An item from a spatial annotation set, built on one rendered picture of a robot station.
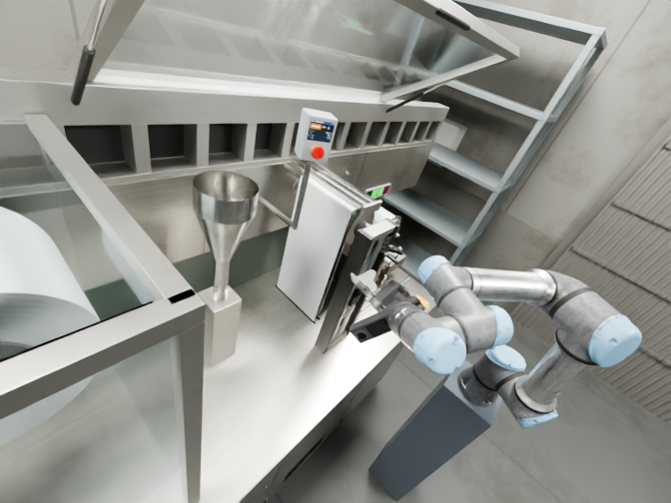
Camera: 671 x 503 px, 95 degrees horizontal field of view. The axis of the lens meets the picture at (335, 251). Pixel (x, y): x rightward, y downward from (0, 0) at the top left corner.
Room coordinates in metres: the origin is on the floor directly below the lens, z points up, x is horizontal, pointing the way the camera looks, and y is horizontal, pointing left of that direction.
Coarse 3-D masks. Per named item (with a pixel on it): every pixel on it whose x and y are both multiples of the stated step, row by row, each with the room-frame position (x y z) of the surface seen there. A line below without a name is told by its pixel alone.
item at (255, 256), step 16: (256, 240) 0.96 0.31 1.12; (272, 240) 1.03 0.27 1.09; (192, 256) 0.74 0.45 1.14; (208, 256) 0.79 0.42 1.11; (240, 256) 0.90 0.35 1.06; (256, 256) 0.97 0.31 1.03; (272, 256) 1.05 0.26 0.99; (192, 272) 0.74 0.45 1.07; (208, 272) 0.79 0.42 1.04; (240, 272) 0.91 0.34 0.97; (256, 272) 0.98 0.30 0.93
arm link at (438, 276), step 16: (432, 256) 0.59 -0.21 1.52; (432, 272) 0.55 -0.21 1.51; (448, 272) 0.54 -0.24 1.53; (464, 272) 0.57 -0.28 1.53; (480, 272) 0.59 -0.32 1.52; (496, 272) 0.62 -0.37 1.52; (512, 272) 0.65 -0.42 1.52; (528, 272) 0.69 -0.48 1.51; (544, 272) 0.70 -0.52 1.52; (432, 288) 0.52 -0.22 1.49; (448, 288) 0.50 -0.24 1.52; (480, 288) 0.56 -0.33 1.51; (496, 288) 0.58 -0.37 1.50; (512, 288) 0.61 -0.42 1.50; (528, 288) 0.64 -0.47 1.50; (544, 288) 0.66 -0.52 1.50; (560, 288) 0.68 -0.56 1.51; (576, 288) 0.68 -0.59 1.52; (544, 304) 0.66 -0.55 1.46
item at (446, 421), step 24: (456, 384) 0.78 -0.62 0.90; (432, 408) 0.75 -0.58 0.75; (456, 408) 0.72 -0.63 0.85; (480, 408) 0.71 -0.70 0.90; (408, 432) 0.75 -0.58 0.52; (432, 432) 0.72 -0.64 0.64; (456, 432) 0.69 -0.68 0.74; (480, 432) 0.66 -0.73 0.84; (384, 456) 0.75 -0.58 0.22; (408, 456) 0.72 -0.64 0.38; (432, 456) 0.68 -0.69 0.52; (384, 480) 0.71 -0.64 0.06; (408, 480) 0.68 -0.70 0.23
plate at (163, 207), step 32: (352, 160) 1.37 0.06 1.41; (384, 160) 1.62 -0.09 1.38; (416, 160) 1.95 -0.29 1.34; (128, 192) 0.60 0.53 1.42; (160, 192) 0.66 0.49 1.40; (192, 192) 0.74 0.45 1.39; (288, 192) 1.06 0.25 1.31; (160, 224) 0.66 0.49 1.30; (192, 224) 0.74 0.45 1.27; (256, 224) 0.95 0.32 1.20
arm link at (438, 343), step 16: (416, 320) 0.42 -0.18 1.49; (432, 320) 0.42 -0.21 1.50; (448, 320) 0.42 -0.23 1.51; (400, 336) 0.42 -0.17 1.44; (416, 336) 0.38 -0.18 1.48; (432, 336) 0.37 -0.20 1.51; (448, 336) 0.37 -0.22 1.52; (416, 352) 0.37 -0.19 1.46; (432, 352) 0.35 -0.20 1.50; (448, 352) 0.35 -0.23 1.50; (464, 352) 0.37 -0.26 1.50; (432, 368) 0.34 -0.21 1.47; (448, 368) 0.34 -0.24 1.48
